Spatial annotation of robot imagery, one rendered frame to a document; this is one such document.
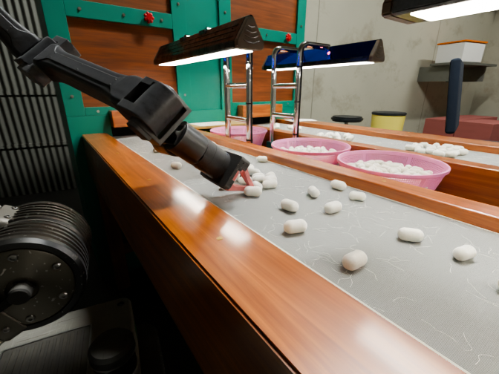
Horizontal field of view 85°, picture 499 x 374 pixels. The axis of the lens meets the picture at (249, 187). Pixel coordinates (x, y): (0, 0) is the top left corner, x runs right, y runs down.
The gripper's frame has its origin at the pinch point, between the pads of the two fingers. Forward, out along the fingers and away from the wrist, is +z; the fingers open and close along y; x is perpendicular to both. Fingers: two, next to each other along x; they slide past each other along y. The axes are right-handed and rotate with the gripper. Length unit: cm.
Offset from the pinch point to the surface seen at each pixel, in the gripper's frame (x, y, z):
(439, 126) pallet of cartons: -263, 133, 372
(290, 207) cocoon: 0.2, -13.0, -0.2
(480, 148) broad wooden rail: -56, -15, 68
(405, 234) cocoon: -3.9, -29.6, 5.0
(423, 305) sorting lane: 3.9, -36.9, -2.3
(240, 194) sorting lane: 2.5, -0.2, -1.2
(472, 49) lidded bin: -361, 122, 321
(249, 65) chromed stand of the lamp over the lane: -38, 37, 3
